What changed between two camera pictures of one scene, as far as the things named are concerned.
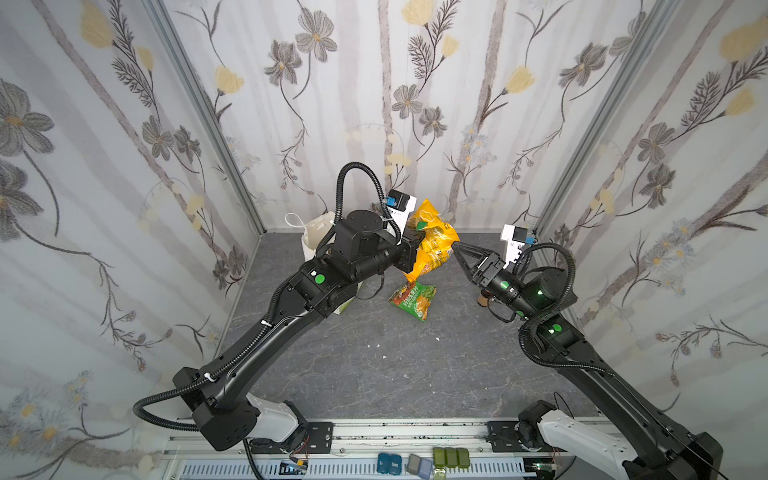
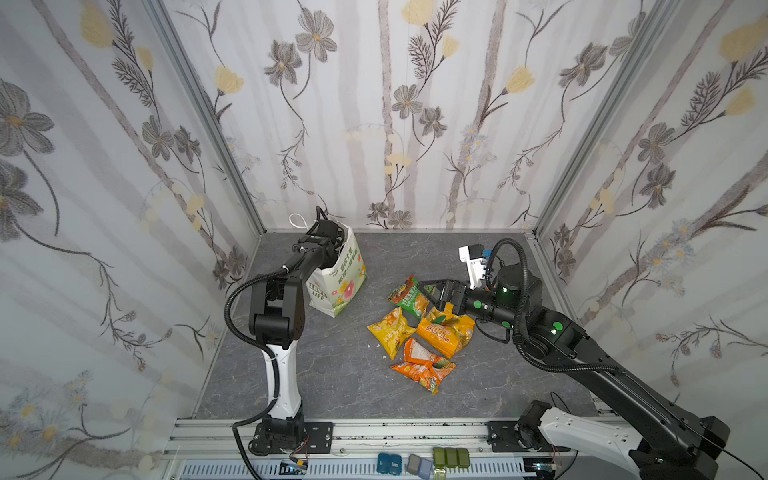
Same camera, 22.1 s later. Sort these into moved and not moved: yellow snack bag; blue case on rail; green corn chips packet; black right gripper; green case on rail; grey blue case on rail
Moved: yellow snack bag; black right gripper
Not moved: green corn chips packet; blue case on rail; grey blue case on rail; green case on rail
